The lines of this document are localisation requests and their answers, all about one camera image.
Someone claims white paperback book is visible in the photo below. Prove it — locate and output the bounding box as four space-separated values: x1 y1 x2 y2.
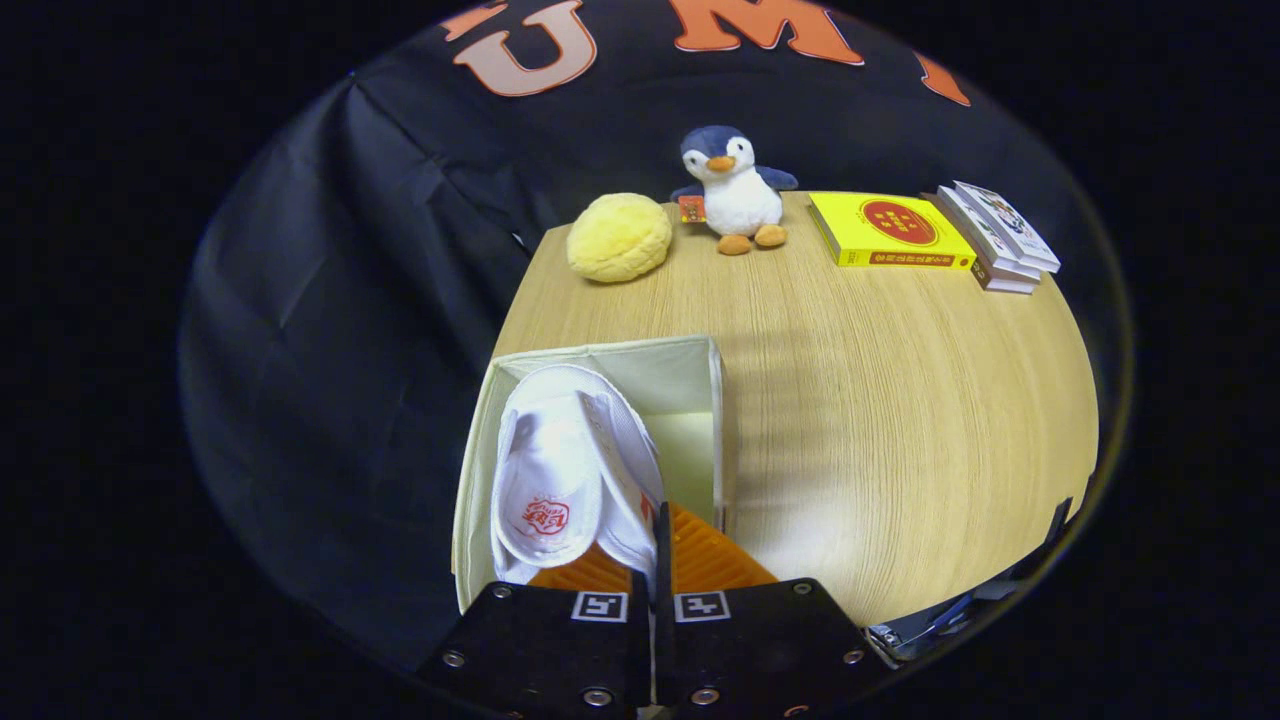
937 186 1043 283

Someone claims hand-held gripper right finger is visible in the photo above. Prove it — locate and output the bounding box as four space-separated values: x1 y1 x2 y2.
655 500 894 716

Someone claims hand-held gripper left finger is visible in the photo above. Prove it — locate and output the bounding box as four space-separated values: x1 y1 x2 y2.
418 540 656 716

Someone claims yellow book with red circle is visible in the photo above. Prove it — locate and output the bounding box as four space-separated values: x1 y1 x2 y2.
808 190 978 271

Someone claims beige fabric storage box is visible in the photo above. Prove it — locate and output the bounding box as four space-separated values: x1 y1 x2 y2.
452 334 729 613

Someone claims brown covered book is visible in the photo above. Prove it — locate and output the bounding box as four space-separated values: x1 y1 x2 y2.
920 193 1038 296

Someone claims yellow bun-shaped plush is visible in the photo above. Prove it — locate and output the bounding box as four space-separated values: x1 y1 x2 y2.
566 192 673 284

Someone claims penguin plush toy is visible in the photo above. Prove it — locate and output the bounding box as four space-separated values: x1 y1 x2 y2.
670 125 801 257

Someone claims white canvas shoe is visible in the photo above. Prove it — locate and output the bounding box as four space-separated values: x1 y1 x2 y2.
490 363 669 586

